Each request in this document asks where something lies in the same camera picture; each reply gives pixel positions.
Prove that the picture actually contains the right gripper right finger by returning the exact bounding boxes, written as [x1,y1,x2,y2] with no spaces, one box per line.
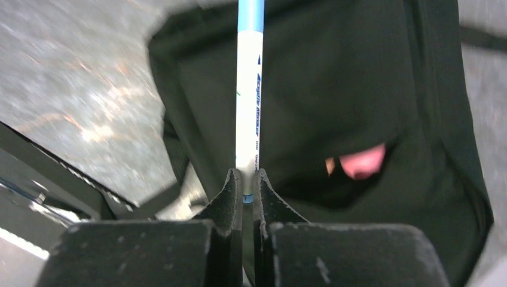
[253,170,449,286]

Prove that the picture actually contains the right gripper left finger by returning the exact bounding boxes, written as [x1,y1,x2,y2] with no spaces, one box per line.
[36,169,243,287]

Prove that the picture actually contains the pink lid marker case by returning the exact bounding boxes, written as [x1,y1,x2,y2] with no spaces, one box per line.
[325,144,386,180]

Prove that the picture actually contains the black student backpack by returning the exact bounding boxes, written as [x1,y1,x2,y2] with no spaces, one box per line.
[148,1,493,286]

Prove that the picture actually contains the blue white marker pen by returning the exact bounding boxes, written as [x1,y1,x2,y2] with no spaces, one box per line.
[235,0,265,204]

